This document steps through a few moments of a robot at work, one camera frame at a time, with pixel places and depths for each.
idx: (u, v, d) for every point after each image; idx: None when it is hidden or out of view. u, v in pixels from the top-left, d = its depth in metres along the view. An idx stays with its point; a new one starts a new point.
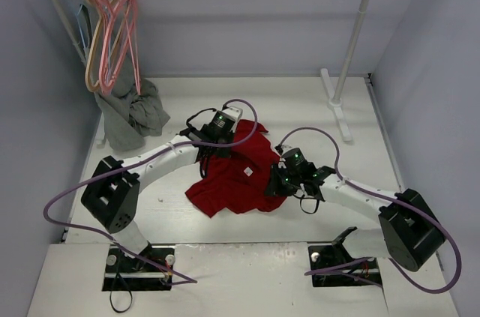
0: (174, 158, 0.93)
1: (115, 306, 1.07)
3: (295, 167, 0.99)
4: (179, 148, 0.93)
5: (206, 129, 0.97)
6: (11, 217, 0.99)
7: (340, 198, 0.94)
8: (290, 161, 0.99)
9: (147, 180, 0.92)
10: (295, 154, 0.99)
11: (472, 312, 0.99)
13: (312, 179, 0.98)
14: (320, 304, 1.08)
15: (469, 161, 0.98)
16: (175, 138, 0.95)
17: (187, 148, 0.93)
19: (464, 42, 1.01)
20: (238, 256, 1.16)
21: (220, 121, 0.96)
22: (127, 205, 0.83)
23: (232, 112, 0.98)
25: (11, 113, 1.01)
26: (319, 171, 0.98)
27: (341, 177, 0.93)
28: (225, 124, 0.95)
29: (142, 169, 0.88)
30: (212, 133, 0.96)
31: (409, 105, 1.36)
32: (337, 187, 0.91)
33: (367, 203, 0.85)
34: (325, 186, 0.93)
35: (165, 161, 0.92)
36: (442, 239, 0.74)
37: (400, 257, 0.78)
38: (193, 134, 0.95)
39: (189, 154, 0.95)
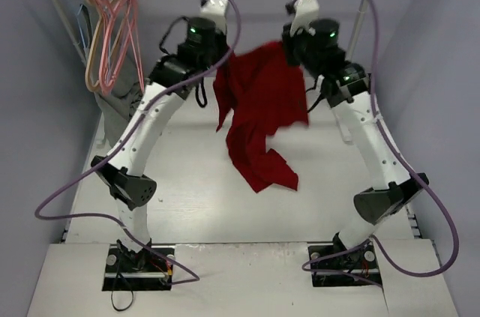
0: (154, 123, 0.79)
1: (118, 306, 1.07)
3: (323, 49, 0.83)
4: (154, 109, 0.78)
5: (180, 49, 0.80)
6: (12, 217, 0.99)
7: (351, 121, 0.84)
8: (322, 39, 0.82)
9: (148, 151, 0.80)
10: (332, 34, 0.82)
11: (472, 311, 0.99)
13: (338, 80, 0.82)
14: (321, 304, 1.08)
15: (470, 161, 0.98)
16: (145, 95, 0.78)
17: (163, 103, 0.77)
19: (465, 41, 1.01)
20: (238, 256, 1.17)
21: (196, 34, 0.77)
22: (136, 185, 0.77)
23: (201, 19, 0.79)
25: (11, 113, 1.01)
26: (349, 72, 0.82)
27: (375, 114, 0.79)
28: (203, 36, 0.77)
29: (127, 154, 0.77)
30: (192, 54, 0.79)
31: (409, 104, 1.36)
32: (361, 121, 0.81)
33: (382, 164, 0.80)
34: (353, 107, 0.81)
35: (147, 133, 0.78)
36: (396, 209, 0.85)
37: (364, 207, 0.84)
38: (169, 64, 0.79)
39: (172, 105, 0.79)
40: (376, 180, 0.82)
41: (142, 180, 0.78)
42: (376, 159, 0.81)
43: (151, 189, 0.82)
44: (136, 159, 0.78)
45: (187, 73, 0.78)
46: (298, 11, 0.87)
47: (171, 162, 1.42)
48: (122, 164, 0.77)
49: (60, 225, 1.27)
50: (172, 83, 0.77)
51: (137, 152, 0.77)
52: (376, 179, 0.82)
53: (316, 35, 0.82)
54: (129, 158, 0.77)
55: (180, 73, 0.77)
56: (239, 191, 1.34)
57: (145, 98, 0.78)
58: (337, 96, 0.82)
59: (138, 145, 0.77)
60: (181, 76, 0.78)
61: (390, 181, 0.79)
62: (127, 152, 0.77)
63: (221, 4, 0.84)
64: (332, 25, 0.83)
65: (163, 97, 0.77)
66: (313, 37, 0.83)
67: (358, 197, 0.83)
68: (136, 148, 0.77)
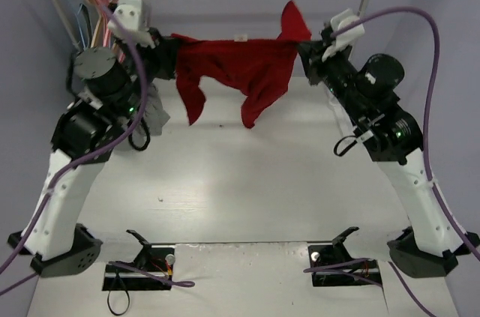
0: (66, 200, 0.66)
1: (113, 307, 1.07)
3: (378, 97, 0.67)
4: (60, 183, 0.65)
5: (85, 106, 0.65)
6: (12, 217, 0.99)
7: (397, 180, 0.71)
8: (379, 91, 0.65)
9: (66, 228, 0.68)
10: (394, 82, 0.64)
11: (471, 311, 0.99)
13: (390, 136, 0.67)
14: (321, 304, 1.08)
15: (470, 161, 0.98)
16: (49, 168, 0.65)
17: (70, 176, 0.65)
19: (466, 40, 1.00)
20: (238, 256, 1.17)
21: (91, 83, 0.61)
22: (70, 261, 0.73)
23: (96, 57, 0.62)
25: (11, 114, 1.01)
26: (405, 128, 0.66)
27: (430, 178, 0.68)
28: (102, 82, 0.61)
29: (38, 238, 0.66)
30: (100, 109, 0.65)
31: (409, 104, 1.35)
32: (414, 184, 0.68)
33: (434, 231, 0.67)
34: (406, 168, 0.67)
35: (56, 214, 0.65)
36: None
37: (401, 258, 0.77)
38: (74, 121, 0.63)
39: (82, 174, 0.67)
40: (424, 244, 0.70)
41: (80, 251, 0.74)
42: (429, 224, 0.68)
43: (91, 254, 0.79)
44: (50, 243, 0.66)
45: (94, 134, 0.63)
46: (340, 43, 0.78)
47: (170, 162, 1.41)
48: (37, 249, 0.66)
49: None
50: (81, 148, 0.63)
51: (50, 234, 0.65)
52: (423, 240, 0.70)
53: (376, 86, 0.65)
54: (42, 244, 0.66)
55: (84, 135, 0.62)
56: (239, 190, 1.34)
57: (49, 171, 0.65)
58: (386, 152, 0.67)
59: (50, 228, 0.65)
60: (89, 138, 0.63)
61: (446, 250, 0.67)
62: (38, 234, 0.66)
63: (134, 12, 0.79)
64: (396, 73, 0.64)
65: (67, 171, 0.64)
66: (373, 85, 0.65)
67: (399, 249, 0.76)
68: (49, 230, 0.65)
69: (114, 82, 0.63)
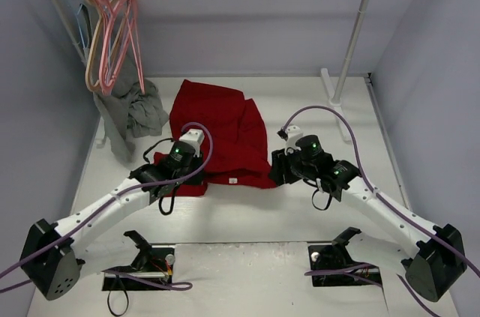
0: (120, 210, 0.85)
1: (112, 308, 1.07)
3: (310, 157, 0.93)
4: (125, 196, 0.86)
5: (161, 162, 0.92)
6: (12, 217, 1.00)
7: (360, 207, 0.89)
8: (307, 151, 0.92)
9: (95, 235, 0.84)
10: (313, 144, 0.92)
11: (472, 312, 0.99)
13: (332, 176, 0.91)
14: (320, 304, 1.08)
15: (470, 161, 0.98)
16: (122, 183, 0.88)
17: (135, 195, 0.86)
19: (464, 41, 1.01)
20: (238, 256, 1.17)
21: (178, 154, 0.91)
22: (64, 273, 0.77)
23: (187, 142, 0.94)
25: (11, 114, 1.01)
26: (340, 168, 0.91)
27: (372, 189, 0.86)
28: (184, 156, 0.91)
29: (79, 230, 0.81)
30: (168, 167, 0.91)
31: (409, 105, 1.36)
32: (364, 199, 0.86)
33: (401, 230, 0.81)
34: (352, 192, 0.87)
35: (107, 217, 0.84)
36: (463, 270, 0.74)
37: (418, 285, 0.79)
38: (146, 173, 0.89)
39: (139, 202, 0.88)
40: (409, 250, 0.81)
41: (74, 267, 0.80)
42: (394, 226, 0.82)
43: (69, 283, 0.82)
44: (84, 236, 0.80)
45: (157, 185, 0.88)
46: (290, 137, 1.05)
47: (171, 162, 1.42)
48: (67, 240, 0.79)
49: None
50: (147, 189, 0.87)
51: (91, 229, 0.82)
52: (407, 249, 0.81)
53: (302, 150, 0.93)
54: (77, 234, 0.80)
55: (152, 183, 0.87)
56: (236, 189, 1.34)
57: (122, 185, 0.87)
58: (337, 192, 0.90)
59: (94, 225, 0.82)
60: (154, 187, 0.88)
61: (418, 241, 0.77)
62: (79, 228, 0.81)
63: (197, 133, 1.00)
64: (313, 139, 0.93)
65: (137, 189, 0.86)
66: (301, 151, 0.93)
67: (407, 274, 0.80)
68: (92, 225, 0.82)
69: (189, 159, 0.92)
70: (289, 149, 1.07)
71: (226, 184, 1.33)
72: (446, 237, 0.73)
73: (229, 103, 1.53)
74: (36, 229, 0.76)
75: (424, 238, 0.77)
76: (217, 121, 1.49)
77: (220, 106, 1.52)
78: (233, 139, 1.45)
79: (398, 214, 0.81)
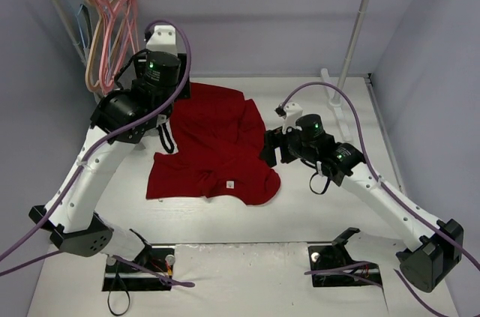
0: (96, 174, 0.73)
1: (113, 309, 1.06)
3: (310, 138, 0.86)
4: (94, 158, 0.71)
5: (135, 85, 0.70)
6: (12, 217, 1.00)
7: (361, 194, 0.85)
8: (308, 132, 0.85)
9: (89, 207, 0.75)
10: (316, 125, 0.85)
11: (472, 312, 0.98)
13: (334, 159, 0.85)
14: (320, 304, 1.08)
15: (470, 161, 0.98)
16: (88, 142, 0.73)
17: (104, 152, 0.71)
19: (465, 40, 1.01)
20: (238, 256, 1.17)
21: (154, 70, 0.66)
22: (86, 241, 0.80)
23: (166, 54, 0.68)
25: (11, 115, 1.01)
26: (343, 152, 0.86)
27: (376, 178, 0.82)
28: (163, 75, 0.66)
29: (65, 209, 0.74)
30: (145, 91, 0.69)
31: (409, 105, 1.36)
32: (368, 188, 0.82)
33: (404, 222, 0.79)
34: (355, 179, 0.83)
35: (85, 187, 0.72)
36: (456, 261, 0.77)
37: (411, 275, 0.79)
38: (113, 103, 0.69)
39: (115, 155, 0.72)
40: (411, 243, 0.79)
41: (93, 234, 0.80)
42: (397, 218, 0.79)
43: (104, 237, 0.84)
44: (73, 216, 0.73)
45: (128, 118, 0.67)
46: (289, 115, 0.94)
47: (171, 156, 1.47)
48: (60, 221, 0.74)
49: None
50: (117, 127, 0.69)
51: (75, 207, 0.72)
52: (409, 242, 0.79)
53: (303, 131, 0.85)
54: (66, 215, 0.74)
55: (122, 117, 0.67)
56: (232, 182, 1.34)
57: (88, 145, 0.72)
58: (337, 176, 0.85)
59: (75, 201, 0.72)
60: (125, 120, 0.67)
61: (421, 235, 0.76)
62: (64, 207, 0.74)
63: (170, 32, 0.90)
64: (314, 118, 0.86)
65: (104, 145, 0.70)
66: (301, 131, 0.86)
67: (401, 264, 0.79)
68: (74, 203, 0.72)
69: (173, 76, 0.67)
70: (288, 128, 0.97)
71: (226, 190, 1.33)
72: (450, 232, 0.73)
73: (229, 103, 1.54)
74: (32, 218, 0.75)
75: (427, 233, 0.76)
76: (217, 120, 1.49)
77: (220, 106, 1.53)
78: (233, 139, 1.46)
79: (403, 207, 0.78)
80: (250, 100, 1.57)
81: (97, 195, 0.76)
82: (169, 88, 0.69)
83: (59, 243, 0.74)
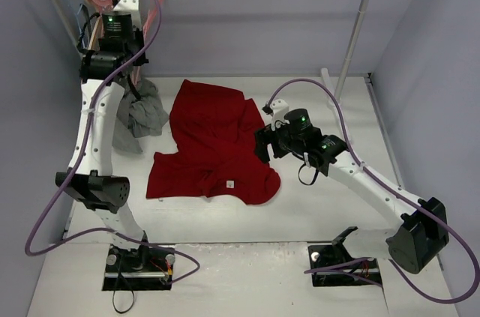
0: (106, 118, 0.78)
1: (119, 309, 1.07)
3: (296, 130, 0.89)
4: (99, 103, 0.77)
5: (104, 43, 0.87)
6: (12, 216, 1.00)
7: (346, 181, 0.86)
8: (295, 125, 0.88)
9: (107, 154, 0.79)
10: (302, 118, 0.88)
11: (472, 312, 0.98)
13: (319, 151, 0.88)
14: (320, 303, 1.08)
15: (470, 160, 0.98)
16: (86, 94, 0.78)
17: (106, 94, 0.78)
19: (464, 40, 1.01)
20: (238, 255, 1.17)
21: (114, 22, 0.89)
22: (116, 183, 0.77)
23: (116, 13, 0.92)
25: (11, 114, 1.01)
26: (328, 142, 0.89)
27: (358, 163, 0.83)
28: (121, 25, 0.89)
29: (90, 157, 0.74)
30: (114, 42, 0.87)
31: (409, 105, 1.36)
32: (351, 173, 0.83)
33: (386, 204, 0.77)
34: (337, 166, 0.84)
35: (101, 130, 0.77)
36: (444, 243, 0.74)
37: (400, 258, 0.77)
38: (96, 57, 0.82)
39: (113, 98, 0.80)
40: (394, 225, 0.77)
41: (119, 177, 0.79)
42: (379, 199, 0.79)
43: (126, 186, 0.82)
44: (101, 159, 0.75)
45: (115, 61, 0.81)
46: (277, 112, 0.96)
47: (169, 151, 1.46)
48: (91, 168, 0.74)
49: (59, 225, 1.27)
50: (108, 73, 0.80)
51: (100, 150, 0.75)
52: (392, 223, 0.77)
53: (290, 123, 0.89)
54: (95, 161, 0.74)
55: (109, 62, 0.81)
56: (232, 182, 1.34)
57: (88, 97, 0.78)
58: (324, 166, 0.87)
59: (98, 144, 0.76)
60: (113, 62, 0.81)
61: (403, 214, 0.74)
62: (90, 155, 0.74)
63: (133, 1, 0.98)
64: (302, 112, 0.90)
65: (104, 88, 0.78)
66: (289, 124, 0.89)
67: (390, 247, 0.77)
68: (98, 147, 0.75)
69: (128, 27, 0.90)
70: (277, 123, 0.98)
71: (226, 189, 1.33)
72: (431, 210, 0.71)
73: (229, 103, 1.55)
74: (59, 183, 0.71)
75: (409, 210, 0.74)
76: (217, 120, 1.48)
77: (220, 106, 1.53)
78: (233, 139, 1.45)
79: (382, 187, 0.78)
80: (250, 100, 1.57)
81: (109, 143, 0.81)
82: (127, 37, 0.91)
83: (99, 184, 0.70)
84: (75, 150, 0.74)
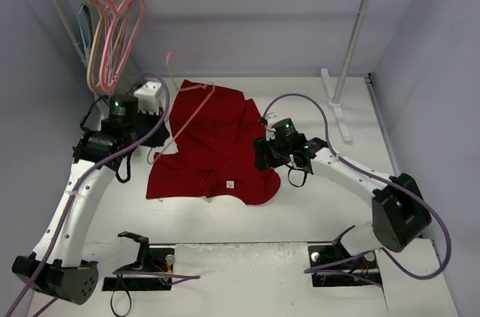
0: (88, 201, 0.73)
1: (115, 308, 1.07)
3: (283, 139, 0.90)
4: (84, 185, 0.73)
5: (104, 126, 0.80)
6: (12, 217, 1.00)
7: (328, 174, 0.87)
8: (280, 131, 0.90)
9: (82, 240, 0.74)
10: (287, 124, 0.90)
11: (472, 312, 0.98)
13: (302, 151, 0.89)
14: (320, 303, 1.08)
15: (470, 160, 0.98)
16: (73, 174, 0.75)
17: (94, 177, 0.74)
19: (464, 40, 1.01)
20: (238, 256, 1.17)
21: (119, 107, 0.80)
22: (79, 278, 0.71)
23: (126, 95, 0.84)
25: (11, 114, 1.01)
26: (310, 144, 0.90)
27: (335, 154, 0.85)
28: (127, 109, 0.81)
29: (60, 244, 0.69)
30: (115, 127, 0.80)
31: (409, 106, 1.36)
32: (329, 164, 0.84)
33: (361, 183, 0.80)
34: (316, 160, 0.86)
35: (79, 216, 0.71)
36: (426, 222, 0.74)
37: (385, 238, 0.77)
38: (93, 139, 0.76)
39: (102, 180, 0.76)
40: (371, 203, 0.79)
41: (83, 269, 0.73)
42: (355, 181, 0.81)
43: (93, 280, 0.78)
44: (70, 248, 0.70)
45: (111, 146, 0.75)
46: None
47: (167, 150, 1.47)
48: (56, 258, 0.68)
49: None
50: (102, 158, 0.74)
51: (70, 238, 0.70)
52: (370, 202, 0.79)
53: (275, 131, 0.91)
54: (62, 250, 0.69)
55: (105, 147, 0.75)
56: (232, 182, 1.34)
57: (75, 176, 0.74)
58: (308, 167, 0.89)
59: (71, 231, 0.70)
60: (109, 148, 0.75)
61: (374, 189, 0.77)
62: (59, 242, 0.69)
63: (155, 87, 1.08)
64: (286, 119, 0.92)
65: (93, 171, 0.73)
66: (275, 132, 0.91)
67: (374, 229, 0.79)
68: (70, 234, 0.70)
69: (134, 112, 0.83)
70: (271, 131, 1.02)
71: (226, 190, 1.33)
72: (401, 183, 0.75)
73: (229, 103, 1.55)
74: (17, 271, 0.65)
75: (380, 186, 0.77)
76: (217, 121, 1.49)
77: (220, 106, 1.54)
78: (233, 139, 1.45)
79: (355, 169, 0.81)
80: (250, 100, 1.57)
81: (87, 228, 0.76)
82: (132, 121, 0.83)
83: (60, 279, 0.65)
84: (46, 233, 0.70)
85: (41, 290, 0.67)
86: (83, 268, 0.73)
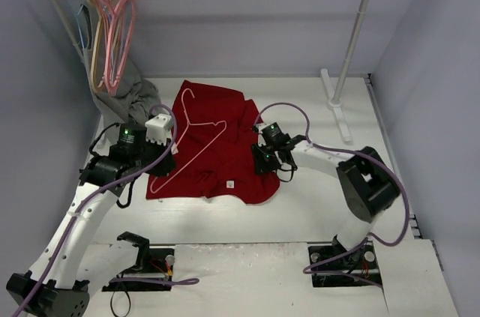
0: (88, 224, 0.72)
1: (115, 307, 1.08)
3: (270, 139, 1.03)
4: (86, 207, 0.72)
5: (112, 151, 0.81)
6: (11, 217, 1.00)
7: (309, 162, 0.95)
8: (266, 133, 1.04)
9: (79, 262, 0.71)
10: (271, 126, 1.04)
11: (472, 312, 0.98)
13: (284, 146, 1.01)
14: (320, 304, 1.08)
15: (470, 161, 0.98)
16: (77, 197, 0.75)
17: (97, 201, 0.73)
19: (464, 40, 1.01)
20: (238, 256, 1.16)
21: (129, 135, 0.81)
22: (71, 299, 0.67)
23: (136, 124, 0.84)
25: (11, 114, 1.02)
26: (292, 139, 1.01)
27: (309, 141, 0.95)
28: (135, 137, 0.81)
29: (56, 264, 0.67)
30: (122, 152, 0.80)
31: (409, 106, 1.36)
32: (305, 151, 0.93)
33: (330, 160, 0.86)
34: (295, 150, 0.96)
35: (78, 237, 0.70)
36: (396, 193, 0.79)
37: (358, 209, 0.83)
38: (100, 163, 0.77)
39: (105, 204, 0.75)
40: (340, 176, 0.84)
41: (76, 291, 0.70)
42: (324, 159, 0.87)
43: (83, 304, 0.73)
44: (66, 270, 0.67)
45: (116, 171, 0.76)
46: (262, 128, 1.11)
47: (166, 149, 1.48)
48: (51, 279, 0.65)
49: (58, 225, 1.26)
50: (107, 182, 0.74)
51: (67, 259, 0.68)
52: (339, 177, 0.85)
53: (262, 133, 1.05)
54: (58, 270, 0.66)
55: (110, 171, 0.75)
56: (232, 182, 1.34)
57: (79, 199, 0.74)
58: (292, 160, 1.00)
59: (69, 252, 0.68)
60: (114, 173, 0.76)
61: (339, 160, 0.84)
62: (56, 262, 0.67)
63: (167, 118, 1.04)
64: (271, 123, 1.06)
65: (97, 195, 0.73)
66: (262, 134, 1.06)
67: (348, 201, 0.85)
68: (67, 255, 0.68)
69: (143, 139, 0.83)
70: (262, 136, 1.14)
71: (226, 190, 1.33)
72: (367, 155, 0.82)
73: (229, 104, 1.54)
74: (10, 288, 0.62)
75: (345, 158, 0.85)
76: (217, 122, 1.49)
77: (220, 106, 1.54)
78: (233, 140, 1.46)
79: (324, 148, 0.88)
80: (250, 100, 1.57)
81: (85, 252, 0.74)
82: (140, 147, 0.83)
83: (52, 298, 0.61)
84: (44, 252, 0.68)
85: (31, 311, 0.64)
86: (76, 291, 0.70)
